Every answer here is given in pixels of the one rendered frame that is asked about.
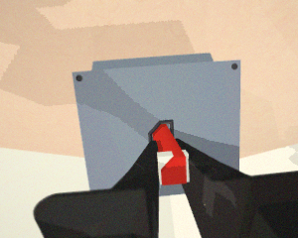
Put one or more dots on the grey sloped panel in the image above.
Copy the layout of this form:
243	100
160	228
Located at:
121	102

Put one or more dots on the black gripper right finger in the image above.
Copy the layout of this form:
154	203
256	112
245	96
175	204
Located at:
224	200

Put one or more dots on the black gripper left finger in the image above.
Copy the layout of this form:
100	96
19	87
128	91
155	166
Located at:
131	206

